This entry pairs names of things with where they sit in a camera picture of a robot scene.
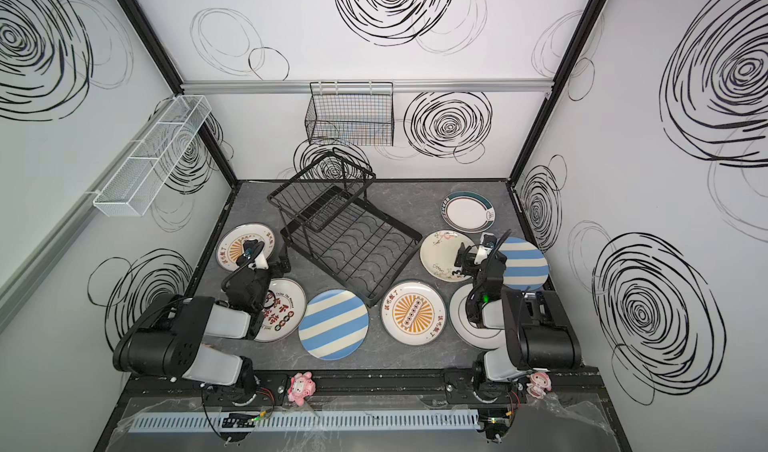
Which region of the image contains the sunburst plate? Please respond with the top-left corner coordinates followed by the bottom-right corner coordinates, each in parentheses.
top-left (216, 223), bottom-right (276, 272)
top-left (380, 280), bottom-right (448, 346)

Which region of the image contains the red characters plate green rim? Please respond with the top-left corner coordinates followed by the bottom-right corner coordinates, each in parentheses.
top-left (254, 278), bottom-right (307, 343)

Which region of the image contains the blue striped plate front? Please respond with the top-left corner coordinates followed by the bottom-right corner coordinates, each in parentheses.
top-left (298, 290), bottom-right (370, 361)

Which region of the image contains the blue striped plate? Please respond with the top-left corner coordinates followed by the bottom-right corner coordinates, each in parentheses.
top-left (298, 290), bottom-right (370, 361)
top-left (499, 237), bottom-right (549, 292)

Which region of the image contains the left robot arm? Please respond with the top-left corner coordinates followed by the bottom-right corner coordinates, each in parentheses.
top-left (112, 239), bottom-right (291, 407)

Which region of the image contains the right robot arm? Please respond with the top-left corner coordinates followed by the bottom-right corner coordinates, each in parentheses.
top-left (449, 234), bottom-right (582, 403)

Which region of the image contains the blue striped plate right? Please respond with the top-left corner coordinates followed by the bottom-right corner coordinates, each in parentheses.
top-left (499, 237), bottom-right (549, 292)

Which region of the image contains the cream floral plate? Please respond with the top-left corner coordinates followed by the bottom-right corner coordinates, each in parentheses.
top-left (419, 230), bottom-right (473, 283)

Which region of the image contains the white plate green rim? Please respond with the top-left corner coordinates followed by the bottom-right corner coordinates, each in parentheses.
top-left (441, 191), bottom-right (496, 233)

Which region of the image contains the white plate black rim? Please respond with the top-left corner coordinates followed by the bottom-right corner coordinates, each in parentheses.
top-left (449, 284), bottom-right (505, 350)

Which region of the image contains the pink plush toy left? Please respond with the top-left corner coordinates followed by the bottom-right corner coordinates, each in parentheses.
top-left (288, 372), bottom-right (317, 407)

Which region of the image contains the pink plush toy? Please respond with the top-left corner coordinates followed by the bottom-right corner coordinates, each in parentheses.
top-left (526, 371), bottom-right (552, 399)
top-left (288, 372), bottom-right (317, 407)

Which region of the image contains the pink plush toy right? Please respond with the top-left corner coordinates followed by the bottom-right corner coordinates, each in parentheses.
top-left (526, 371), bottom-right (552, 399)

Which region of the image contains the black wire dish rack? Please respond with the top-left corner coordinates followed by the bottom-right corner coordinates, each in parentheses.
top-left (267, 151), bottom-right (423, 307)

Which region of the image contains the white mesh wall shelf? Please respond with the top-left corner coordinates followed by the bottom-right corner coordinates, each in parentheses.
top-left (93, 95), bottom-right (211, 218)

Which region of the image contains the white slotted cable duct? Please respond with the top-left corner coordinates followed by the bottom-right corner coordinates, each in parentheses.
top-left (128, 409), bottom-right (481, 435)

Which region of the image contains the aluminium wall rail back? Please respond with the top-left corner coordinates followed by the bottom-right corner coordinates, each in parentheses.
top-left (181, 78), bottom-right (554, 95)

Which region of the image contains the aluminium wall rail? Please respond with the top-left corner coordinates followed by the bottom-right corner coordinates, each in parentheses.
top-left (181, 78), bottom-right (554, 95)
top-left (0, 100), bottom-right (181, 333)

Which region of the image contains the black wire wall basket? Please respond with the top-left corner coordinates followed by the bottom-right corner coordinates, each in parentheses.
top-left (304, 92), bottom-right (395, 147)

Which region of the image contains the aluminium wall rail left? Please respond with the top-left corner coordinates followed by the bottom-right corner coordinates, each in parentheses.
top-left (0, 100), bottom-right (181, 333)

